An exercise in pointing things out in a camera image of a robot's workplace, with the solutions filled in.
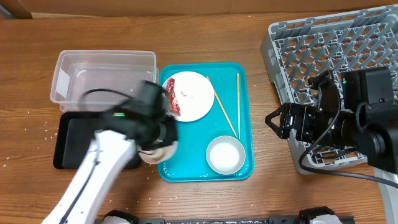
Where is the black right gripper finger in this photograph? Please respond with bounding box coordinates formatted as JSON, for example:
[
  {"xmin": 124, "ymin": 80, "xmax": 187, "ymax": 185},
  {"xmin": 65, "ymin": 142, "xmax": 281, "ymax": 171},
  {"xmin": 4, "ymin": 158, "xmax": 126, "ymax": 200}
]
[
  {"xmin": 269, "ymin": 103, "xmax": 288, "ymax": 118},
  {"xmin": 265, "ymin": 113, "xmax": 284, "ymax": 139}
]

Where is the red snack wrapper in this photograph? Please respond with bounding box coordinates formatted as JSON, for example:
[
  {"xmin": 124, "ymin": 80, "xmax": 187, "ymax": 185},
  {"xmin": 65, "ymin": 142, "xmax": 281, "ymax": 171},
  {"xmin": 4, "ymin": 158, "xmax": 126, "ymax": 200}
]
[{"xmin": 166, "ymin": 78, "xmax": 180, "ymax": 116}]

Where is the pink bowl with rice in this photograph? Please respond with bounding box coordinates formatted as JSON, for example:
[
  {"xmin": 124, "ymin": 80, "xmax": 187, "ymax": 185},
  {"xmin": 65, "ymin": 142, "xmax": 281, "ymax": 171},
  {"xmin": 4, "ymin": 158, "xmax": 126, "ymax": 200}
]
[{"xmin": 137, "ymin": 141, "xmax": 178, "ymax": 164}]

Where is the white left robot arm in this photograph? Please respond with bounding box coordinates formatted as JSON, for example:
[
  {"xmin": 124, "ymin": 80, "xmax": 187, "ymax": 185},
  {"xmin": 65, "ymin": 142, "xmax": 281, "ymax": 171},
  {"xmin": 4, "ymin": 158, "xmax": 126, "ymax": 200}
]
[{"xmin": 43, "ymin": 81, "xmax": 178, "ymax": 223}]

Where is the grey dishwasher rack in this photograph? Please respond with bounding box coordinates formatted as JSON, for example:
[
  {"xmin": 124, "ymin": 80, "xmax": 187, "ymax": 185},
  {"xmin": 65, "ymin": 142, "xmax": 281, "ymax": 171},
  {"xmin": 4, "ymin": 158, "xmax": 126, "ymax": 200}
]
[{"xmin": 261, "ymin": 5, "xmax": 397, "ymax": 175}]

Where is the teal plastic tray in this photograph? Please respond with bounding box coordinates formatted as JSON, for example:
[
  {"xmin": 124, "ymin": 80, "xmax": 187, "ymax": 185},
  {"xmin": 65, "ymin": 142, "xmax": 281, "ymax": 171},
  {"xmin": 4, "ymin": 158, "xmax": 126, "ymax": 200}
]
[{"xmin": 158, "ymin": 62, "xmax": 254, "ymax": 182}]

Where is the grey white bowl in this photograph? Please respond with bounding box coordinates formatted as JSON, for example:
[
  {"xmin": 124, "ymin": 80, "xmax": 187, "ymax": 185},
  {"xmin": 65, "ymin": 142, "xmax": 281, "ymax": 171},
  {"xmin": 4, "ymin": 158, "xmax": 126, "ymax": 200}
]
[{"xmin": 206, "ymin": 136, "xmax": 246, "ymax": 175}]

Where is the left wooden chopstick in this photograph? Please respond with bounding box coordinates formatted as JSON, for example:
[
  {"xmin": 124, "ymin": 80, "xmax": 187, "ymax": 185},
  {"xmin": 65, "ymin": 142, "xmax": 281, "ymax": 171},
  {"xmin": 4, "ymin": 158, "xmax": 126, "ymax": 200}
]
[{"xmin": 206, "ymin": 77, "xmax": 238, "ymax": 137}]

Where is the large white plate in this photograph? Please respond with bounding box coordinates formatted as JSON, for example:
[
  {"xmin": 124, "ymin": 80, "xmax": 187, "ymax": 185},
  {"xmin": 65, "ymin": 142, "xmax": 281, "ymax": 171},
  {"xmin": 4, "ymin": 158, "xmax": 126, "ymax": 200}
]
[{"xmin": 162, "ymin": 71, "xmax": 215, "ymax": 122}]

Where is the black rectangular tray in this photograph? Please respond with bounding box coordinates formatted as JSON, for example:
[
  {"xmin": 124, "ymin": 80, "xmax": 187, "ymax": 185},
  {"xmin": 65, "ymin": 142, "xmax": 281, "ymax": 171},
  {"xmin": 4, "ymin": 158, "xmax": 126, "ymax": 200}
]
[{"xmin": 53, "ymin": 111, "xmax": 141, "ymax": 169}]

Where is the clear plastic bin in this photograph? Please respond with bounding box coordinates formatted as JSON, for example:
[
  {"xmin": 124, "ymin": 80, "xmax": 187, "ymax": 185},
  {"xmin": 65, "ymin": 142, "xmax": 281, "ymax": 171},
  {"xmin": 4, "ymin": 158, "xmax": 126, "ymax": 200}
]
[{"xmin": 50, "ymin": 50, "xmax": 159, "ymax": 112}]

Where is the black rail at bottom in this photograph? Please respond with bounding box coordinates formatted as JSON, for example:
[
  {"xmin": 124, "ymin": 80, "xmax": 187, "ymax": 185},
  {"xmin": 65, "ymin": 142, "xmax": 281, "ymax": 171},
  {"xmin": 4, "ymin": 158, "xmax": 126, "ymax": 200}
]
[{"xmin": 99, "ymin": 205, "xmax": 355, "ymax": 224}]

